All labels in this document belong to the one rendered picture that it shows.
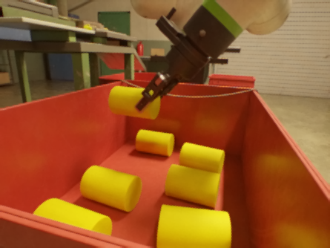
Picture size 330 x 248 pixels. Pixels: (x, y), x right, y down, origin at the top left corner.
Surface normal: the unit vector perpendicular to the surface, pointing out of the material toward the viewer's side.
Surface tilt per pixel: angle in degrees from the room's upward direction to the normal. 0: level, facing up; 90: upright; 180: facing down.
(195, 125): 90
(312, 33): 90
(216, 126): 90
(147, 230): 0
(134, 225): 0
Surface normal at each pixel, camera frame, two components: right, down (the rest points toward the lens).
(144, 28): -0.25, 0.29
